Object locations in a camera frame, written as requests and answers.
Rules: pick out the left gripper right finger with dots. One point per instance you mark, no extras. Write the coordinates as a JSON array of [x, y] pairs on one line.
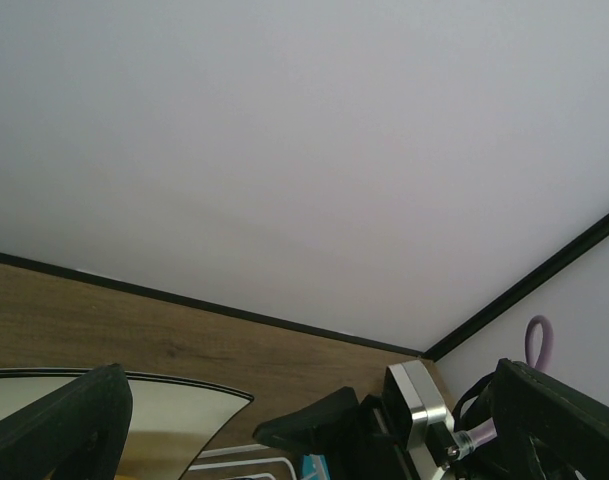
[[532, 410]]

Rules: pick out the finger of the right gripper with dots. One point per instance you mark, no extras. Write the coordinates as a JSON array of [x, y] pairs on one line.
[[314, 429]]

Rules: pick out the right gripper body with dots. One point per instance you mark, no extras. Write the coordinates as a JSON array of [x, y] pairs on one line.
[[366, 449]]

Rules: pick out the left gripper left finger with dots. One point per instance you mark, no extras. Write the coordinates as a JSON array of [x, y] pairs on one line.
[[76, 431]]

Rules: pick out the teal dotted plate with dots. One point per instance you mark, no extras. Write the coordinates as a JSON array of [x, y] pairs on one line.
[[314, 467]]

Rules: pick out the cream square plate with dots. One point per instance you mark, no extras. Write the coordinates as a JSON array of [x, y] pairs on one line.
[[173, 418]]

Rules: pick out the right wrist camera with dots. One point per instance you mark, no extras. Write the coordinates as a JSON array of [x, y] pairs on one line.
[[413, 407]]

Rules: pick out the white wire dish rack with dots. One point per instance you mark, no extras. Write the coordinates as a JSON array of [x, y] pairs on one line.
[[251, 461]]

